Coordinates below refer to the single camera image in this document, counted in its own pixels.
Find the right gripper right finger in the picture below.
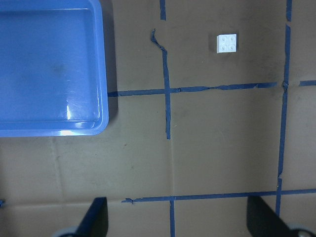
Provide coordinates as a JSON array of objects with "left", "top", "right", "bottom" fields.
[{"left": 246, "top": 196, "right": 316, "bottom": 237}]

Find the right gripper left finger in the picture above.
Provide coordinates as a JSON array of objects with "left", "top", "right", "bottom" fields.
[{"left": 75, "top": 197, "right": 108, "bottom": 237}]

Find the white block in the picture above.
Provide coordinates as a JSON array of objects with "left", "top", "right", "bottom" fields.
[{"left": 216, "top": 34, "right": 237, "bottom": 53}]

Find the blue plastic tray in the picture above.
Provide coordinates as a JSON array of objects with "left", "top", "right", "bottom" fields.
[{"left": 0, "top": 0, "right": 109, "bottom": 137}]

